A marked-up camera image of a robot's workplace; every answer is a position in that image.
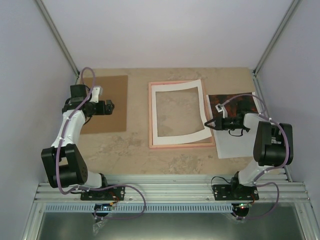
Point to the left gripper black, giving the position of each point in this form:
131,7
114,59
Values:
109,111

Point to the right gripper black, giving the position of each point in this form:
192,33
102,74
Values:
219,124

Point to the brown backing board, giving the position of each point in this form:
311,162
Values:
114,88

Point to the photo print red black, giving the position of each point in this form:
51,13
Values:
239,143

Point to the pink picture frame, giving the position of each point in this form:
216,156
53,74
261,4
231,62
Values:
180,146

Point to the white mat board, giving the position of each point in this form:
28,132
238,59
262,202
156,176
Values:
177,140

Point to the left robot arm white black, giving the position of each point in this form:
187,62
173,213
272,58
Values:
63,162

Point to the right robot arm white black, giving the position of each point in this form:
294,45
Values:
272,148

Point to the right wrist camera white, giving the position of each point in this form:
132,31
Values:
221,109

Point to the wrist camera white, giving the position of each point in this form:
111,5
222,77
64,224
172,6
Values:
96,93
221,109

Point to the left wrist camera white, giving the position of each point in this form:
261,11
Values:
96,93

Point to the left aluminium corner post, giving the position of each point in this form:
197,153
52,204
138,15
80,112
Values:
56,35

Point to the aluminium corner post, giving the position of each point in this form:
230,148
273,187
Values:
56,35
294,5

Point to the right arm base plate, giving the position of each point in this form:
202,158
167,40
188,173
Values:
227,192

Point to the aluminium rail base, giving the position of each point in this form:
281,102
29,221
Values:
196,188

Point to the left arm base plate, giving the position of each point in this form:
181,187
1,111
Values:
114,194

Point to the blue slotted cable duct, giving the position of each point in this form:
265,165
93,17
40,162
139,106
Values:
136,208

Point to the right aluminium corner post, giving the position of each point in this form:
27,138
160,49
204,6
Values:
294,5

